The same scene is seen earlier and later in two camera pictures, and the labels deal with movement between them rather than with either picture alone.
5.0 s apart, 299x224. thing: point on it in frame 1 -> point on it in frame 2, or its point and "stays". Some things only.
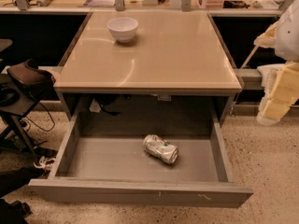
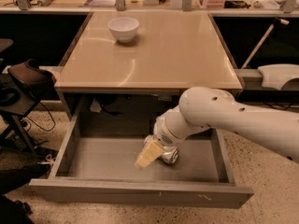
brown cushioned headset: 31,76 stays
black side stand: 14,102 stays
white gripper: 288,37 -> 162,133
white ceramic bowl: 123,29 stays
